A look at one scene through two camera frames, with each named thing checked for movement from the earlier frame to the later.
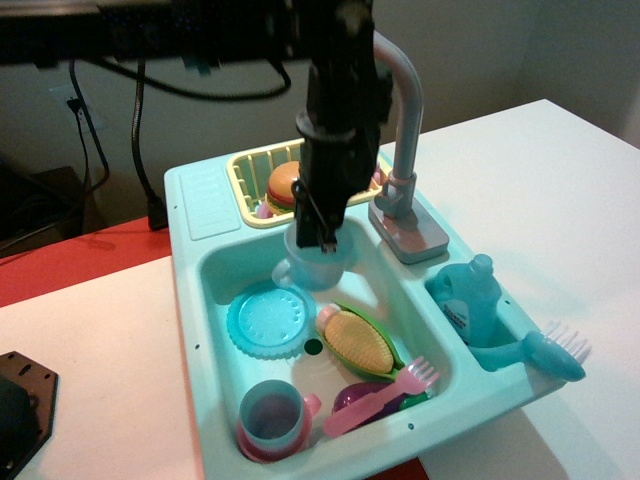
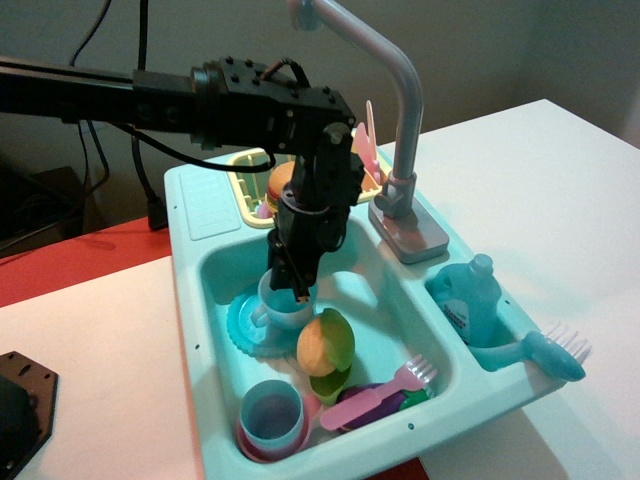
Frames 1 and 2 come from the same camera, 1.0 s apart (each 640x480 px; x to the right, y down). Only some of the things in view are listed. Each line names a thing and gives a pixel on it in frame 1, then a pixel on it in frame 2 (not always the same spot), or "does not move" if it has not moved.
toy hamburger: [280, 186] does not move
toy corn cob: [358, 342] -> [325, 346]
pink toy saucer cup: [270, 453] does not move
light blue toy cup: [309, 267] -> [279, 308]
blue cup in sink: [271, 414] does not move
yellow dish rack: [248, 173] does not move
